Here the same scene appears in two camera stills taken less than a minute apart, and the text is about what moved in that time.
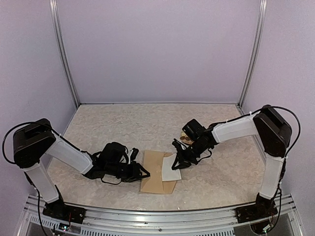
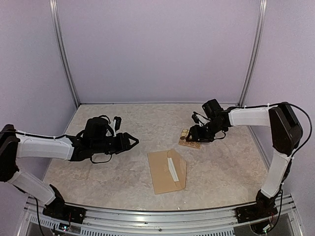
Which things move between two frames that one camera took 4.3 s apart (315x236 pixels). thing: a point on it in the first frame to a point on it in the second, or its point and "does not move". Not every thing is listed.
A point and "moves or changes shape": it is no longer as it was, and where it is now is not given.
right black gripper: (184, 162) to (196, 134)
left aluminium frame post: (53, 10) does not move
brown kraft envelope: (153, 164) moves or changes shape
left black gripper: (134, 174) to (124, 145)
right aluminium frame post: (259, 34) does not move
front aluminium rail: (211, 222) does not move
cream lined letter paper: (168, 173) moves or changes shape
